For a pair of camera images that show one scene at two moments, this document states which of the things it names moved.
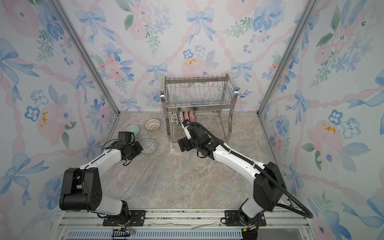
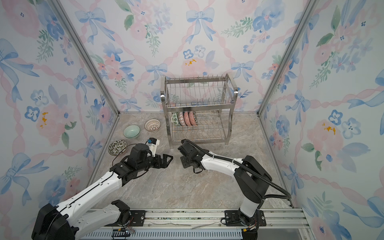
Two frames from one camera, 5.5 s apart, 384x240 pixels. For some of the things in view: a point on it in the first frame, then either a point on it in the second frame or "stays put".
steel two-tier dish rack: x=206 y=99 stays put
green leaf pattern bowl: x=175 y=119 stays put
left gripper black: x=139 y=148 → x=159 y=164
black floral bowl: x=186 y=115 stays put
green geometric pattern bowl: x=149 y=146 → x=195 y=117
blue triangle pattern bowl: x=180 y=117 stays put
